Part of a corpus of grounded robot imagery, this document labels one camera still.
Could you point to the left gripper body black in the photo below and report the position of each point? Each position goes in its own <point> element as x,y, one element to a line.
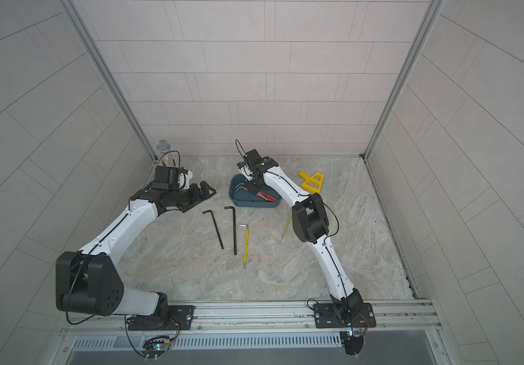
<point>184,198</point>

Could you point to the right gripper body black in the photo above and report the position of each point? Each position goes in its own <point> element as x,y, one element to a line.
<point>257,183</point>

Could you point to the green handled hex key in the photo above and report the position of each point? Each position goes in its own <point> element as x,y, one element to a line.
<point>288,222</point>

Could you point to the yellow handled hex key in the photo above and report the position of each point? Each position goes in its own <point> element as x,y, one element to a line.
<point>247,231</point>

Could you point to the red handled hex key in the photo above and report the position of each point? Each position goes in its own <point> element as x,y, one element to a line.
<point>241,184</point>

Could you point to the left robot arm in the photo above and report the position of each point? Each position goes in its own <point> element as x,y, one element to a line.
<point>87,281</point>

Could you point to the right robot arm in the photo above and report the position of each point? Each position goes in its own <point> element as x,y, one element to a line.
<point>311,225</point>

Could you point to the teal plastic storage box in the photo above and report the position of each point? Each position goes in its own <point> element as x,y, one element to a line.
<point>246,200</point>

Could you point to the long black hex key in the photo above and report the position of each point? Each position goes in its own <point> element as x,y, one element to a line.
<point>212,215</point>

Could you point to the glass-top tube on black stand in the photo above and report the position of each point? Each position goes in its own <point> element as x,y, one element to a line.
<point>164,147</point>

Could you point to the yellow plastic triangle holder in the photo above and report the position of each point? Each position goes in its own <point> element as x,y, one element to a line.
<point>312,184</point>

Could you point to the left circuit board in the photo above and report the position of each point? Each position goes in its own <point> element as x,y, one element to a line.
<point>155,347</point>

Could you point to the circuit board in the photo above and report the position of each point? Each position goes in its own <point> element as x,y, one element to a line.
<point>352,342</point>
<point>155,347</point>

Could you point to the right circuit board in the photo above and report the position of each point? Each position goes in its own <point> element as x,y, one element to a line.
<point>352,342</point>

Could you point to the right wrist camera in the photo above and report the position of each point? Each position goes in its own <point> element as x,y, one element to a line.
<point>250,160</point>

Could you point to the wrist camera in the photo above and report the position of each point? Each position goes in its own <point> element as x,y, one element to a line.
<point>250,160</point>
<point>171,178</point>

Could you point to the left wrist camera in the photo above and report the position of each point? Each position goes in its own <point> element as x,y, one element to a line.
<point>171,178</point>

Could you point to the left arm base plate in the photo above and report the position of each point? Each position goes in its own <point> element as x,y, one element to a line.
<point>177,317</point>

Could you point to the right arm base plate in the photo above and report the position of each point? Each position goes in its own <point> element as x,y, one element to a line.
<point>331,316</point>

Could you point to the aluminium front rail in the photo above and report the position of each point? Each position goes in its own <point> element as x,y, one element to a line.
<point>213,317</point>

